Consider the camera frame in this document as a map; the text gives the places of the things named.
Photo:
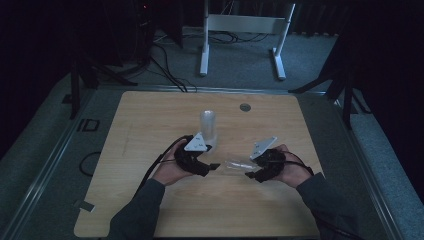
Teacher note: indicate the white metal stand frame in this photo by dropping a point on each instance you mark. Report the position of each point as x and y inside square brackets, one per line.
[245, 24]

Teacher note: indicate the person's right hand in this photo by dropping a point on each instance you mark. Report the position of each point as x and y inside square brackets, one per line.
[295, 171]

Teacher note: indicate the round grey table grommet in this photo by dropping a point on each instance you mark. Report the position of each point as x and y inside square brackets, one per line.
[245, 107]

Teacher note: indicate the dark equipment cabinet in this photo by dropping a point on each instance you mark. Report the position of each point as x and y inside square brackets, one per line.
[133, 30]

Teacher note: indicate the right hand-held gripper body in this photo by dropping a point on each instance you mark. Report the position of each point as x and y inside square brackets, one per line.
[268, 160]

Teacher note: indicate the grey tape strip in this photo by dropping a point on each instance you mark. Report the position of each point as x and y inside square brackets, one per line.
[87, 206]

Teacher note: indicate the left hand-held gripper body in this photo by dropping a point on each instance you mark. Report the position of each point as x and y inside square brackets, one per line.
[192, 156]

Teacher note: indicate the stack of translucent ribbed cups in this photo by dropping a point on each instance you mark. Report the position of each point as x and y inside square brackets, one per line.
[207, 125]

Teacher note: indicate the clear plastic cup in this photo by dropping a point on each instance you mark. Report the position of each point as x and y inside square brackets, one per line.
[237, 165]

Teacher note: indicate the person's left hand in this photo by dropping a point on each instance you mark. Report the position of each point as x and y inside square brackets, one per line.
[170, 171]

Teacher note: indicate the black tripod stand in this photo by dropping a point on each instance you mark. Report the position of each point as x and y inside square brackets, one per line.
[343, 90]
[88, 75]

